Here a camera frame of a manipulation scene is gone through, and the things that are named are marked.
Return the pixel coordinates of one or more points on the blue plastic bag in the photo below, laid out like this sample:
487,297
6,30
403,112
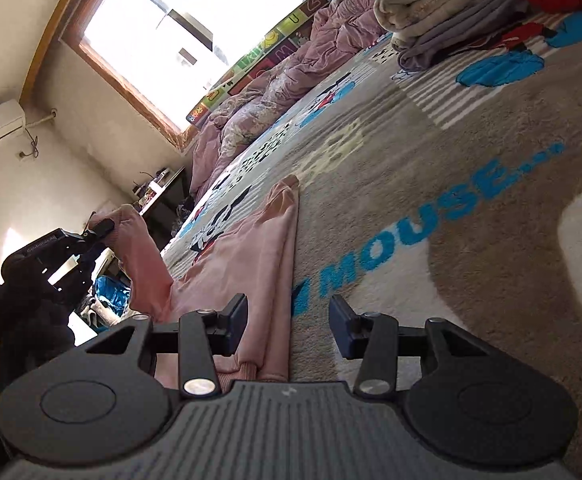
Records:
112,294

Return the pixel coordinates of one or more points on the lilac grey folded blanket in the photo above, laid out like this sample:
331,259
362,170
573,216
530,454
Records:
479,20

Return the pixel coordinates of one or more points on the left black gloved hand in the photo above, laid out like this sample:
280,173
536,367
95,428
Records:
33,331

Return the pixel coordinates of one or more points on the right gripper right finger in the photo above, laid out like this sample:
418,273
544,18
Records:
371,338

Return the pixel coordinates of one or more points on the Mickey Mouse fleece blanket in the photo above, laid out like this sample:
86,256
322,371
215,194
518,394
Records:
455,193

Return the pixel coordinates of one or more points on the black side desk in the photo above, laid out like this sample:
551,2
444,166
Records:
164,204

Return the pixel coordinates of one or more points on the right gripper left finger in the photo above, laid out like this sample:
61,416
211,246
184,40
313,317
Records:
203,334

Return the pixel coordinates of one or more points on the window with wooden frame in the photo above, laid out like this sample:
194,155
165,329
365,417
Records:
162,56

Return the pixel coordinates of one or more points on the pink child sweatshirt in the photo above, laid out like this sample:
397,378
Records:
255,257

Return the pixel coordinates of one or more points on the crumpled purple quilt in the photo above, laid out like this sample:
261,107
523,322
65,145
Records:
339,31

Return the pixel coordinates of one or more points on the colourful alphabet headboard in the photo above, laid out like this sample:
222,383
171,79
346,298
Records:
281,41

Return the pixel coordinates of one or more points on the beige patterned folded blanket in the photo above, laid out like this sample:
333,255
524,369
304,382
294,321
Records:
410,19

